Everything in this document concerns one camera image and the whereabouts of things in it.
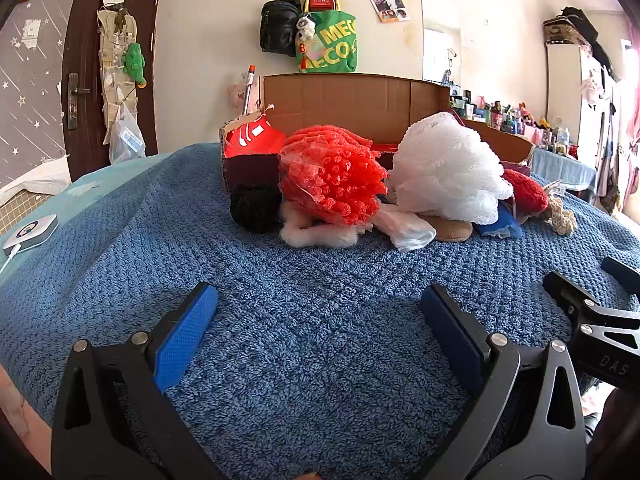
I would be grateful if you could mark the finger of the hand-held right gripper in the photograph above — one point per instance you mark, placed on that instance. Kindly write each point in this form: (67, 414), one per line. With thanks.
(622, 271)
(570, 297)

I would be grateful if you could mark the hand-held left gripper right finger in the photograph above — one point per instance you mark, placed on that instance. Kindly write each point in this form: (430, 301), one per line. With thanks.
(450, 332)

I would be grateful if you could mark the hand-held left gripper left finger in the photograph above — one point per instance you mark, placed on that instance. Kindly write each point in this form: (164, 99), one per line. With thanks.
(184, 337)

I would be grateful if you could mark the blue sponge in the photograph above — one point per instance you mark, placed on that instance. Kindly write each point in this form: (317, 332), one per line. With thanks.
(500, 226)

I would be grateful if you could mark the tan round pad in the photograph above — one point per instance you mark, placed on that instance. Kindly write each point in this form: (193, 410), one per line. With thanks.
(452, 231)

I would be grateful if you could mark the white cloth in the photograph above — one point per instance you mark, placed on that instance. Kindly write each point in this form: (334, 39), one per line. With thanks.
(410, 232)

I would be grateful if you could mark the red knitted pouch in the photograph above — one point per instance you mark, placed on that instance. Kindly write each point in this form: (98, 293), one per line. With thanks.
(525, 192)

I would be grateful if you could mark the black yarn pompom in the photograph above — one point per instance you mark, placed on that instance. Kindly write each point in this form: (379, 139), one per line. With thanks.
(255, 210)

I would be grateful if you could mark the white fluffy scrunchie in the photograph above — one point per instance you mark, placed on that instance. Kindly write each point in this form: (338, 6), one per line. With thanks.
(310, 236)

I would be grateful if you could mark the white mesh bath pouf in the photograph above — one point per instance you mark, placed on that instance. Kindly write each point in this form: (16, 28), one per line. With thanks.
(445, 170)

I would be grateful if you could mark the red foam net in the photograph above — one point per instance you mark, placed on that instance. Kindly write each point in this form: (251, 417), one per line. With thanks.
(330, 180)

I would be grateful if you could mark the cardboard box with red lining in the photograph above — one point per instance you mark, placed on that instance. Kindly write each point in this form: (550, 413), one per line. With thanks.
(350, 105)

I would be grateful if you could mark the blue tablecloth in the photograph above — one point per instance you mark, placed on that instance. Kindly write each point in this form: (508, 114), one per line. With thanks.
(565, 167)

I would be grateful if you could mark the blue knitted blanket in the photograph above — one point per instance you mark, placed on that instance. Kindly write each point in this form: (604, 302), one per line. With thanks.
(300, 310)

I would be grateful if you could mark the pink curtain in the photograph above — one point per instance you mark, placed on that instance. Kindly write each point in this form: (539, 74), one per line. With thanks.
(631, 100)

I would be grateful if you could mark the teal bedsheet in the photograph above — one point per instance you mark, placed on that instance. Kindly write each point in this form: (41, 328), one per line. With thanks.
(85, 187)

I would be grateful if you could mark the white wardrobe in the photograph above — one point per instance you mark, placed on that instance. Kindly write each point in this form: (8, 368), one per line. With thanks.
(562, 95)

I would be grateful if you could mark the white square device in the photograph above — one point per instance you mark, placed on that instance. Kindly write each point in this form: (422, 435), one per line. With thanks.
(30, 232)

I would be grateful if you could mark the hanging clothes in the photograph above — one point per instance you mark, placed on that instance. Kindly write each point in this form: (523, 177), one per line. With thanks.
(592, 85)

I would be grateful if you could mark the grid cutting mat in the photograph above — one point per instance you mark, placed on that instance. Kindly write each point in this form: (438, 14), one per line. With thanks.
(20, 210)

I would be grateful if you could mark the clear plastic bag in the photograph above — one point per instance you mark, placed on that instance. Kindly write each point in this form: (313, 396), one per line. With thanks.
(127, 137)

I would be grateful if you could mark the patterned suitcase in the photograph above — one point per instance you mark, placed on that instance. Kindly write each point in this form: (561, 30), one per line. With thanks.
(565, 31)

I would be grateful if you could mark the pink pig plush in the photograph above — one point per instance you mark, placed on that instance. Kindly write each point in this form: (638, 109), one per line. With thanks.
(237, 95)

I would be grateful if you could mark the grey stick with orange tip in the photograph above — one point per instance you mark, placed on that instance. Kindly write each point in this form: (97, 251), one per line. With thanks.
(248, 90)

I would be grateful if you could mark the black bag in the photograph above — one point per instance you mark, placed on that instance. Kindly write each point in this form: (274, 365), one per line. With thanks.
(582, 17)

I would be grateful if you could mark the green plush toy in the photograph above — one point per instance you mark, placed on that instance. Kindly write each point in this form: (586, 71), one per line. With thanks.
(134, 60)

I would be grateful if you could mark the beige hanging organizer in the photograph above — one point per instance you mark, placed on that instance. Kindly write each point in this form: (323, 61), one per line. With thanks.
(112, 60)

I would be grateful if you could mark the green tote bag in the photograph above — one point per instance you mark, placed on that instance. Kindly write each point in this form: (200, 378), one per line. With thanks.
(335, 45)

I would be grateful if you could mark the dark wooden door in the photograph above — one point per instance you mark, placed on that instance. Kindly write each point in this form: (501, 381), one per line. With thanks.
(85, 35)

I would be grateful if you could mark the black backpack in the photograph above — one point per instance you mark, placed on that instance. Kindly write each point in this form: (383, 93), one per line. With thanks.
(280, 25)

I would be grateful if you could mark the wall mirror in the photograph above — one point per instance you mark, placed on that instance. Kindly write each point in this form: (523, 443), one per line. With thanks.
(440, 40)

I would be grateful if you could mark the wall photo collage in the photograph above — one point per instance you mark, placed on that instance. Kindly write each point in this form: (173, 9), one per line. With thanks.
(387, 4)

